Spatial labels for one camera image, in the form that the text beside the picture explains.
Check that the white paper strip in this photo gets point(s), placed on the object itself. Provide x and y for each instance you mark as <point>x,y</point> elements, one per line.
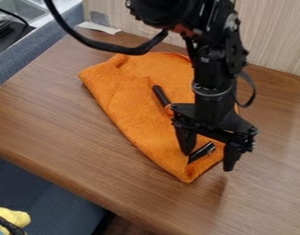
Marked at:
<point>99,27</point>

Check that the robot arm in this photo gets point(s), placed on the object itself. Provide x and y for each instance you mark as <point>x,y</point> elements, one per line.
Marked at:
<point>215,46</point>

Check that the orange cloth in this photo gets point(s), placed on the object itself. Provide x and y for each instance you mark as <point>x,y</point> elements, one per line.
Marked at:
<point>135,104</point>

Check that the toy sink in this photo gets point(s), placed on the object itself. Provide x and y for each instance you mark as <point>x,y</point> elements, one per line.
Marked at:
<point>21,9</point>

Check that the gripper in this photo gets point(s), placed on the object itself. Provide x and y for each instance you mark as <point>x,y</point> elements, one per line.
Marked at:
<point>215,113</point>

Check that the toy stove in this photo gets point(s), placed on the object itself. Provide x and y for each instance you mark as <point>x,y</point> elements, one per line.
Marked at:
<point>9,36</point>

